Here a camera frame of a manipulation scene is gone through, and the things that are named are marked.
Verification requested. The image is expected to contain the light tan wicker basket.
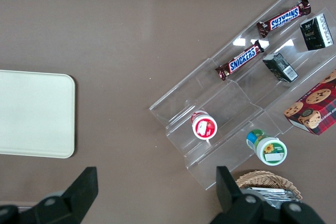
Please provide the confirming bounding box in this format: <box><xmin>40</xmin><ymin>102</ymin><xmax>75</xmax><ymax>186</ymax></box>
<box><xmin>235</xmin><ymin>170</ymin><xmax>303</xmax><ymax>201</ymax></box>

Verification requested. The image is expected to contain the aluminium foil tray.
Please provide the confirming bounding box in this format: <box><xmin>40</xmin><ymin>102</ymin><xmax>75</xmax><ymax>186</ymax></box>
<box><xmin>244</xmin><ymin>186</ymin><xmax>300</xmax><ymax>209</ymax></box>

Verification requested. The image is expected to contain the brown Snickers bar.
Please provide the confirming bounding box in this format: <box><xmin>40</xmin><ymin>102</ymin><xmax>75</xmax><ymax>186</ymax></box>
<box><xmin>215</xmin><ymin>39</ymin><xmax>265</xmax><ymax>81</ymax></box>
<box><xmin>256</xmin><ymin>0</ymin><xmax>312</xmax><ymax>38</ymax></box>

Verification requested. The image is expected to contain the cream plastic serving tray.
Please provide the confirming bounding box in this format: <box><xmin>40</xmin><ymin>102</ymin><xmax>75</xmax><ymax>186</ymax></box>
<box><xmin>0</xmin><ymin>69</ymin><xmax>76</xmax><ymax>159</ymax></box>

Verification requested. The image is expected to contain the black box with white side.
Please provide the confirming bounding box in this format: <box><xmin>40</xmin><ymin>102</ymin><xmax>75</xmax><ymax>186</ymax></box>
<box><xmin>299</xmin><ymin>14</ymin><xmax>334</xmax><ymax>51</ymax></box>

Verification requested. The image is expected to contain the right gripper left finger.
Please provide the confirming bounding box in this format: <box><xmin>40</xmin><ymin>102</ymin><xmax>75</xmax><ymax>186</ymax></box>
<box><xmin>34</xmin><ymin>166</ymin><xmax>99</xmax><ymax>224</ymax></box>

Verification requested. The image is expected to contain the red lid yoghurt cup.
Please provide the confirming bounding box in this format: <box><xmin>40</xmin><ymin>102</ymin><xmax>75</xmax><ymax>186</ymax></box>
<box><xmin>191</xmin><ymin>110</ymin><xmax>218</xmax><ymax>140</ymax></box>

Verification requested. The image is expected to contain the red tartan cookie box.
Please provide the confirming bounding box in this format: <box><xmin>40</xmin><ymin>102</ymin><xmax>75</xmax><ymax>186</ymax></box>
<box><xmin>283</xmin><ymin>68</ymin><xmax>336</xmax><ymax>136</ymax></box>

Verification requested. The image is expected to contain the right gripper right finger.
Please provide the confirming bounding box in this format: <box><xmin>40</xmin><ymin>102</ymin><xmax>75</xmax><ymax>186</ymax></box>
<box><xmin>209</xmin><ymin>166</ymin><xmax>266</xmax><ymax>224</ymax></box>

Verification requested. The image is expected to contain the green sunflower yoghurt cup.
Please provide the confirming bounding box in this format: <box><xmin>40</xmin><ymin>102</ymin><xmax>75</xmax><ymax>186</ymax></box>
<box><xmin>246</xmin><ymin>129</ymin><xmax>288</xmax><ymax>166</ymax></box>

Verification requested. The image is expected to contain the clear acrylic stepped rack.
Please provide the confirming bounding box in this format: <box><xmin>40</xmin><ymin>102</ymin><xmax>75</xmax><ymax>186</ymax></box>
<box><xmin>149</xmin><ymin>0</ymin><xmax>336</xmax><ymax>191</ymax></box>

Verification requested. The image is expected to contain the dark green drink carton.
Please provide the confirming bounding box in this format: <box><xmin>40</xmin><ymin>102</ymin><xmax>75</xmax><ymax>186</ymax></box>
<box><xmin>262</xmin><ymin>52</ymin><xmax>299</xmax><ymax>83</ymax></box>

